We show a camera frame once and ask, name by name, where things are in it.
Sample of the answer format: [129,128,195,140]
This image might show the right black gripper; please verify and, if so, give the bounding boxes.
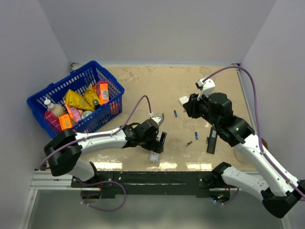
[183,90,220,128]

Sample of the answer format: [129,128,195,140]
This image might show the white remote control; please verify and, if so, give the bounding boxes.
[149,152,160,163]

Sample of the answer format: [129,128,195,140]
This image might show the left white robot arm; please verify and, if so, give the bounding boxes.
[44,116,167,187]

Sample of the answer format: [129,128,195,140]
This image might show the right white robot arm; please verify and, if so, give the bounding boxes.
[179,93,305,219]

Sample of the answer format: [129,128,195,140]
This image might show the white remote with display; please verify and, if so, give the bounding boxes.
[179,96,189,106]

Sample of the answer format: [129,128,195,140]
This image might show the black remote control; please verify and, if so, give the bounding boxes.
[206,127,217,154]

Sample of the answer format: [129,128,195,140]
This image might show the orange juice carton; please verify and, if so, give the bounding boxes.
[97,81,109,104]

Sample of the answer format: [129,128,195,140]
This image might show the silver can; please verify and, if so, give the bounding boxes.
[81,110,92,119]

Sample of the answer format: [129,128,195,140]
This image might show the yellow snack bag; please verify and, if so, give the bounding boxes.
[64,89,93,111]
[83,84,100,108]

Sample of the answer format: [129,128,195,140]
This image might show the pink round container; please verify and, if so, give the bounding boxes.
[70,107,81,122]

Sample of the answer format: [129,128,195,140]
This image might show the small orange box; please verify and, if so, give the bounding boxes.
[59,114,72,131]

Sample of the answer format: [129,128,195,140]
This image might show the blue plastic shopping basket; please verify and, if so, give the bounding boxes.
[27,61,124,138]

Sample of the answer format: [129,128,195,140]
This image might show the soap pump bottle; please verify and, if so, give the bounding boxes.
[44,98,65,118]

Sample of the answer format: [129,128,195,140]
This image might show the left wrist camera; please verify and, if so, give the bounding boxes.
[150,115,164,126]

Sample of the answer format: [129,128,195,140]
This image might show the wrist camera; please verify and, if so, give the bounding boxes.
[150,115,164,126]
[195,78,215,100]

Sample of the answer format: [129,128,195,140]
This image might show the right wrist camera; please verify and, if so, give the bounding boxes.
[195,78,215,100]

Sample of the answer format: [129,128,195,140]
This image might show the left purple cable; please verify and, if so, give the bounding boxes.
[39,95,154,170]

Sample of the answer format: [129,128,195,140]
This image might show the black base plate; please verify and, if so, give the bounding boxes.
[71,171,227,198]

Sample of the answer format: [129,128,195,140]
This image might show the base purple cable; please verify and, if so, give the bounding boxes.
[80,176,131,212]

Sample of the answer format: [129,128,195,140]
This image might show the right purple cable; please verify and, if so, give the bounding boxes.
[202,65,305,200]

